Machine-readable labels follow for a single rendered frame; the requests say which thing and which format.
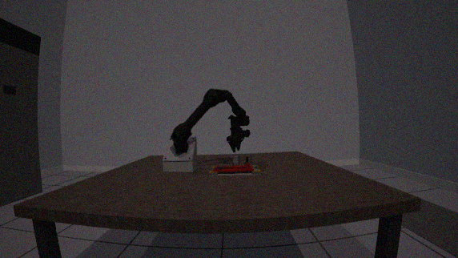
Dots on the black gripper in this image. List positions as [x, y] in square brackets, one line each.
[235, 140]

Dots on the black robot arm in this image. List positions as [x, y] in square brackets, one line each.
[183, 131]

